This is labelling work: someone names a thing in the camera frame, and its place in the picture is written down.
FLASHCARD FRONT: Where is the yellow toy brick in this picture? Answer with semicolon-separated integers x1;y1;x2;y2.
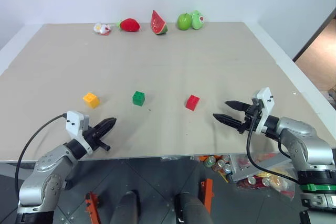
82;92;100;109

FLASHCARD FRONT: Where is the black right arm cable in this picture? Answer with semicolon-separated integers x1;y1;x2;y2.
246;108;300;184

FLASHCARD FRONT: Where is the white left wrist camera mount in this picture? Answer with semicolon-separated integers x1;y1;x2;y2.
65;110;93;156

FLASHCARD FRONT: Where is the toy watermelon slice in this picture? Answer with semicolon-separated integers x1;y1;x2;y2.
150;9;169;36

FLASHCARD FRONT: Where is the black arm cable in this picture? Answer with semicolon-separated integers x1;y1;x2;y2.
14;113;68;200
246;108;300;184

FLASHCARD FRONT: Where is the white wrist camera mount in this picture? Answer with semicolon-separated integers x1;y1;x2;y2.
251;87;277;134
65;110;93;156

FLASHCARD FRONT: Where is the green toy brick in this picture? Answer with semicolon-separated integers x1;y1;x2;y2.
132;90;146;107

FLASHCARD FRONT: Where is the red toy brick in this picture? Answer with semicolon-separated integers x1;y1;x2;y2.
185;94;201;111

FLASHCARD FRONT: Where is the orange metal stand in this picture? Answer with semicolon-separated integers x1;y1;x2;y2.
198;178;215;216
83;191;102;224

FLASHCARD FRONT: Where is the red toy strawberry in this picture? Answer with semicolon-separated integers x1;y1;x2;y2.
116;18;141;33

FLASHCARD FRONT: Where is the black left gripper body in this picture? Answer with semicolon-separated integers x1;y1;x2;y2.
83;126;111;152

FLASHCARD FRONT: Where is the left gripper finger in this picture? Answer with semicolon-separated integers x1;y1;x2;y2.
92;117;117;133
96;120;117;140

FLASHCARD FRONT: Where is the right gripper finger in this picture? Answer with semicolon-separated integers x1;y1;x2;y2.
212;113;244;129
224;100;250;112

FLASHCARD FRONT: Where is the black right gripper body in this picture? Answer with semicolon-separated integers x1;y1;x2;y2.
237;104;264;135

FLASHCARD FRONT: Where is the green toy apple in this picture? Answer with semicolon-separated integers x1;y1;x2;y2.
177;13;193;31

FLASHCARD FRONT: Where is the dark rounded shape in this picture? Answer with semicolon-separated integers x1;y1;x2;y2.
109;190;144;224
174;192;213;224

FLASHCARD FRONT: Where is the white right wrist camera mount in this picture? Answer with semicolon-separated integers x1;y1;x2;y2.
251;87;277;134

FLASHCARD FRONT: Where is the green drink can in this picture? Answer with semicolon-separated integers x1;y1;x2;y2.
204;155;217;168

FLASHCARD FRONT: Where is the plastic bag of toy food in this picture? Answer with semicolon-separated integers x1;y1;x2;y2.
235;154;299;202

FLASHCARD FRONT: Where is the grey storage box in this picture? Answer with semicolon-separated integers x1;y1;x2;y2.
229;152;290;183

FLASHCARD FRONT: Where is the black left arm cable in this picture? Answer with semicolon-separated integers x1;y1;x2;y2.
14;113;68;200

